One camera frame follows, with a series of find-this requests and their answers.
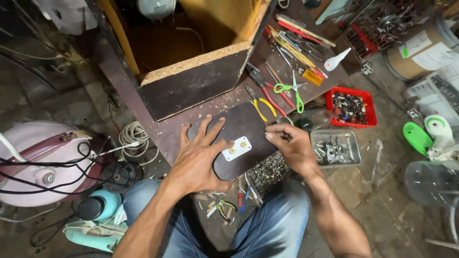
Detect person's right hand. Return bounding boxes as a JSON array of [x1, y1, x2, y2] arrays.
[[265, 124, 320, 175]]

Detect person's left hand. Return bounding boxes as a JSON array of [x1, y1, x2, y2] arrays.
[[171, 115, 235, 193]]

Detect dark wooden panel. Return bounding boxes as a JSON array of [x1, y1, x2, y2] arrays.
[[187, 102, 280, 181]]

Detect pile of metal screws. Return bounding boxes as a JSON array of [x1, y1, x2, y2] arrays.
[[247, 151, 293, 198]]

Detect white terminal plate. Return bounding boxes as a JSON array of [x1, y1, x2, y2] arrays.
[[222, 136, 252, 162]]

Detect metal tray of hardware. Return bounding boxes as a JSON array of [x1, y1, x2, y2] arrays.
[[309, 129, 361, 168]]

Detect red tray of parts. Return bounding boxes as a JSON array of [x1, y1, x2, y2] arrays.
[[324, 86, 378, 129]]

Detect white glue bottle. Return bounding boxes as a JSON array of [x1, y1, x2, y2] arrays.
[[324, 47, 352, 72]]

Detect heap of hand tools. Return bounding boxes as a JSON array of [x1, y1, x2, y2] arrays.
[[262, 14, 337, 77]]

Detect person's blue jeans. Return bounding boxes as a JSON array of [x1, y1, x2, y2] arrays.
[[123, 178, 311, 258]]

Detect particle board speaker box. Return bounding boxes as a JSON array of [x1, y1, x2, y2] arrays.
[[96, 0, 273, 122]]

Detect green and white appliance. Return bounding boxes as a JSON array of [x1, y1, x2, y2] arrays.
[[402, 115, 459, 162]]

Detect clear plastic container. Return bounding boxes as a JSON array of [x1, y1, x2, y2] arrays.
[[404, 160, 459, 208]]

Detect black round motor part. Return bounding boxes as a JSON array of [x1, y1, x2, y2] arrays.
[[101, 161, 137, 194]]

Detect cardboard drum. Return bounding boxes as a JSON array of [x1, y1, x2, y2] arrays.
[[383, 16, 459, 82]]

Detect teal fan motor housing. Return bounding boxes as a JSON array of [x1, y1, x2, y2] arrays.
[[63, 189, 129, 253]]

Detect pink round appliance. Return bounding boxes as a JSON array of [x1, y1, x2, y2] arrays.
[[0, 120, 104, 208]]

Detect yellow handled pliers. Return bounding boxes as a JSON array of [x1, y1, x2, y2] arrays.
[[245, 85, 278, 123]]

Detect red handled pliers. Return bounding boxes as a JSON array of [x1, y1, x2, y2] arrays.
[[246, 62, 296, 118]]

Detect green handled scissors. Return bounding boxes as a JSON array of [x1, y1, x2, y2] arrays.
[[273, 70, 305, 114]]

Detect blue handled small screwdriver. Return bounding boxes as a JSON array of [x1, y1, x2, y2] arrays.
[[240, 187, 252, 213]]

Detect green handled wire cutter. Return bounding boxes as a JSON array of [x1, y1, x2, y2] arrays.
[[207, 199, 239, 223]]

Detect coiled white cable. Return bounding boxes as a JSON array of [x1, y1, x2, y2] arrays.
[[118, 121, 159, 166]]

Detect wire crate of metal parts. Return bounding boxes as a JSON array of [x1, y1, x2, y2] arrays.
[[337, 0, 436, 59]]

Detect black cables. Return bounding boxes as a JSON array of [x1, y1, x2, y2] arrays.
[[0, 136, 144, 196]]

